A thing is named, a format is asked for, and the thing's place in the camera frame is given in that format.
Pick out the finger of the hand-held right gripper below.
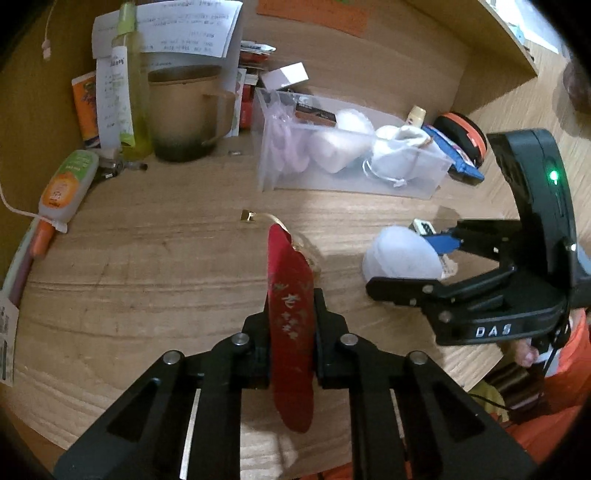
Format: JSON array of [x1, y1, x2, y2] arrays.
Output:
[[427, 219, 527, 268], [366, 264, 519, 325]]

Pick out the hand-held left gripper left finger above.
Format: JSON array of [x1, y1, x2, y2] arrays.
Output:
[[53, 295, 274, 480]]

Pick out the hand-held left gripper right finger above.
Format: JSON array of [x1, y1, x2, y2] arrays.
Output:
[[313, 288, 539, 480]]

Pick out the white dome lamp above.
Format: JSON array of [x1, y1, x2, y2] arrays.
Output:
[[362, 226, 445, 283]]

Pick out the red velvet pouch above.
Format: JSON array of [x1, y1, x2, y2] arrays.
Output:
[[267, 224, 319, 433]]

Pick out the clear plastic storage box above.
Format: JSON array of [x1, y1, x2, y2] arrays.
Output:
[[253, 88, 455, 200]]

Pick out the grey drawstring pouch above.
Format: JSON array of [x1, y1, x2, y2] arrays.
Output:
[[362, 138, 437, 188]]

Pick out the gold mesh pouch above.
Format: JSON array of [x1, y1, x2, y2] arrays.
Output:
[[240, 210, 325, 278]]

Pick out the white plastic tub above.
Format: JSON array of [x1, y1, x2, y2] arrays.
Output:
[[308, 108, 376, 175]]

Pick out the pink rope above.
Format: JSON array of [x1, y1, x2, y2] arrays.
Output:
[[263, 92, 311, 175]]

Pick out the person's right hand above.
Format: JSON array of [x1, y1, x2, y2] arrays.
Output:
[[512, 339, 540, 369]]

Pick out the blue pencil case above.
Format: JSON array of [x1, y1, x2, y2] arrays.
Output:
[[422, 124, 485, 182]]

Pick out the black orange round case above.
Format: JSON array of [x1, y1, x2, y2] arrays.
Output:
[[434, 113, 489, 162]]

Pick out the person's orange clothing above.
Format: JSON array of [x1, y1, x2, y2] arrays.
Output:
[[503, 309, 591, 467]]

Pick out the wooden shelf board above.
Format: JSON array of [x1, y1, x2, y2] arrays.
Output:
[[406, 0, 540, 80]]

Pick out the silver metal pen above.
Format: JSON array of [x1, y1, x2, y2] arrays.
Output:
[[97, 156, 148, 183]]

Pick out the white small box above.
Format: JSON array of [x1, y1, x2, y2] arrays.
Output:
[[263, 62, 308, 90]]

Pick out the brown mug with lid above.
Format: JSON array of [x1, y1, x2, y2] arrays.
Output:
[[147, 65, 237, 163]]

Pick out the pink pen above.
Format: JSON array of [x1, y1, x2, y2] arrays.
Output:
[[2, 222, 43, 306]]

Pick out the white receipt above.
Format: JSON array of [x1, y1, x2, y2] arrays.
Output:
[[0, 295, 20, 386]]

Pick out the white orange sanitiser bottle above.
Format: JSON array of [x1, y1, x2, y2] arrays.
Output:
[[38, 150, 100, 221]]

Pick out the stack of printed packets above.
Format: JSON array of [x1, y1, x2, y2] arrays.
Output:
[[238, 41, 277, 131]]

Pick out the orange sticky note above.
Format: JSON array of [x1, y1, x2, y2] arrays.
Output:
[[256, 0, 369, 35]]

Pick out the yellow spray bottle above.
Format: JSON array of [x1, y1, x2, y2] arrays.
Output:
[[111, 2, 154, 160]]

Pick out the white printed paper strip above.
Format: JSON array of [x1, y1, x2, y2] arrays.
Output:
[[96, 58, 134, 149]]

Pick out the orange tube box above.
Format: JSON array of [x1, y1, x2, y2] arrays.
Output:
[[71, 73, 103, 149]]

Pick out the white handwritten paper sheet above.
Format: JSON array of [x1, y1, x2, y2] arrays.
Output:
[[91, 0, 244, 60]]

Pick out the white cable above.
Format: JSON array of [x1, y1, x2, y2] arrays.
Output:
[[0, 0, 70, 234]]

